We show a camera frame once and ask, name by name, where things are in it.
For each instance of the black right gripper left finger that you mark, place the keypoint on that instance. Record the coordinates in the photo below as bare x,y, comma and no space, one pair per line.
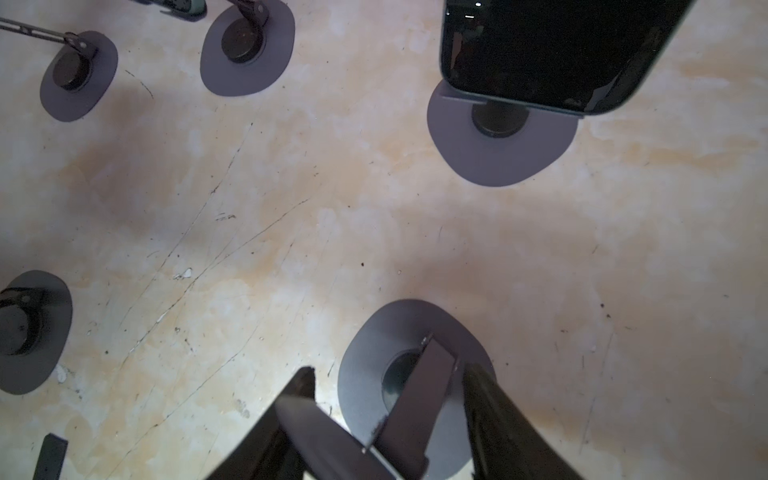
266,452

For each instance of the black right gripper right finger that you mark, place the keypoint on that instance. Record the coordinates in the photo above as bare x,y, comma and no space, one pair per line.
504,444

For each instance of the grey phone stand front left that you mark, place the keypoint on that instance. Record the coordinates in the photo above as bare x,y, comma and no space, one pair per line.
36,317

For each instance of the grey phone stand far right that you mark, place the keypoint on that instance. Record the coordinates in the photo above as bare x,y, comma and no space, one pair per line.
495,143

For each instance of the black phone far right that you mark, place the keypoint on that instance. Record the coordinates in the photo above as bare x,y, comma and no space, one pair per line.
580,57

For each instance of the grey phone stand centre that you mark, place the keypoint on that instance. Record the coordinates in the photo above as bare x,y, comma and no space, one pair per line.
247,48

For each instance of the grey phone stand middle back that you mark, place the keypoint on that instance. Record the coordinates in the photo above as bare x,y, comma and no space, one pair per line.
80,73

